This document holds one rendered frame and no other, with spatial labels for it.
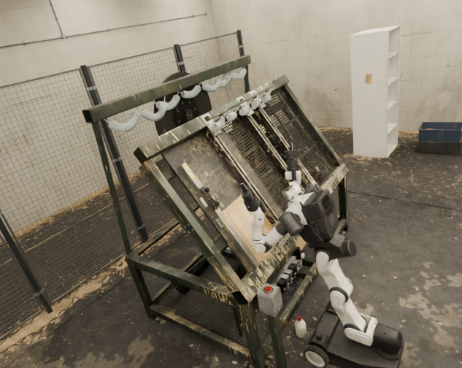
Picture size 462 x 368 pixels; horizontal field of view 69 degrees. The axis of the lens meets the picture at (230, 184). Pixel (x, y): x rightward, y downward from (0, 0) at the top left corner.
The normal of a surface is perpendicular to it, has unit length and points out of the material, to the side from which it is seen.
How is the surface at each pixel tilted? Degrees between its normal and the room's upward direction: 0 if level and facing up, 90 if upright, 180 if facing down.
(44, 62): 90
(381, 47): 90
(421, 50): 90
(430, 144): 90
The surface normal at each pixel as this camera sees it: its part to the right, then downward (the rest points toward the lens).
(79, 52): 0.76, 0.15
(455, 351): -0.18, -0.89
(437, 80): -0.63, 0.44
